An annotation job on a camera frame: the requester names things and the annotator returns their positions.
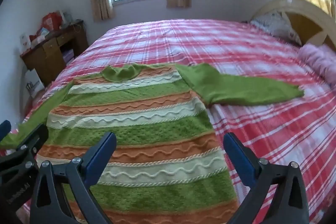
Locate cream wooden headboard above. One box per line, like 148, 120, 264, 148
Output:
249, 0, 336, 52

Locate red gift bag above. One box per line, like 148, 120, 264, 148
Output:
41, 12, 63, 30

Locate patterned grey pillow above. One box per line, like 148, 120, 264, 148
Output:
251, 10, 302, 46

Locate pale plastic bag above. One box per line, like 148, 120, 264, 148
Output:
59, 11, 73, 28

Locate purple stacked boxes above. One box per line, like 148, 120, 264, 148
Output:
62, 49, 76, 63

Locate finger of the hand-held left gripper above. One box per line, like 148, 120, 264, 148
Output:
0, 124, 49, 174
0, 120, 11, 142

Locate small white box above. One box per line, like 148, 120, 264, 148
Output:
20, 34, 30, 52

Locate white paper bag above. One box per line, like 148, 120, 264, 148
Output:
24, 69, 45, 98

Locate brown wooden desk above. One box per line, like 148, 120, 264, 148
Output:
20, 20, 89, 86

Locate red plaid bed sheet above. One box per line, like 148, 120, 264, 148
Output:
0, 19, 336, 224

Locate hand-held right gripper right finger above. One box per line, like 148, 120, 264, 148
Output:
223, 133, 310, 224

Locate red flat box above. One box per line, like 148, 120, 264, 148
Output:
29, 34, 44, 49

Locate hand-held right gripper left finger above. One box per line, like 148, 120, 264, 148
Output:
30, 132, 117, 224

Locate green orange striped knit sweater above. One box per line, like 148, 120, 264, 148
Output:
0, 63, 305, 224

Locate pink fluffy blanket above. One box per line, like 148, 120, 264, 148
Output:
298, 44, 336, 90

